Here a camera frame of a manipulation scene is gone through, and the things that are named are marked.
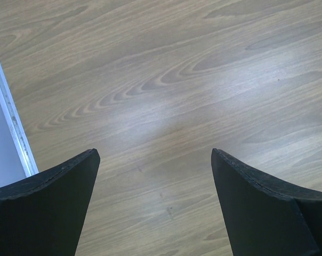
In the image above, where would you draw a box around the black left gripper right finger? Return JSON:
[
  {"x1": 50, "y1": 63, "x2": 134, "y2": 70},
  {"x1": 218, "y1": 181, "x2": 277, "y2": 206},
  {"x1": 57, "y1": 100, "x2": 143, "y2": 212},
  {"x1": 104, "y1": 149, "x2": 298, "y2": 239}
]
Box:
[{"x1": 211, "y1": 149, "x2": 322, "y2": 255}]

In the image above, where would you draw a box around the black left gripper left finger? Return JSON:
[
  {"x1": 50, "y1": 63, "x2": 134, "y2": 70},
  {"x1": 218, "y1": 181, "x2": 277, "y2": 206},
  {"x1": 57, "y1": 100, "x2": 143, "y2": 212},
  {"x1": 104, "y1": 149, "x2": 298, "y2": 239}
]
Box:
[{"x1": 0, "y1": 149, "x2": 100, "y2": 255}]

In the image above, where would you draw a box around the aluminium table edge rail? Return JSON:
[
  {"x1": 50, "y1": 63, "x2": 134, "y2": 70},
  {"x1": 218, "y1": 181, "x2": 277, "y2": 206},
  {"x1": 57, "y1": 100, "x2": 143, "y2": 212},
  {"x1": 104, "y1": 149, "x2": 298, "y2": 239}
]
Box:
[{"x1": 0, "y1": 63, "x2": 38, "y2": 177}]

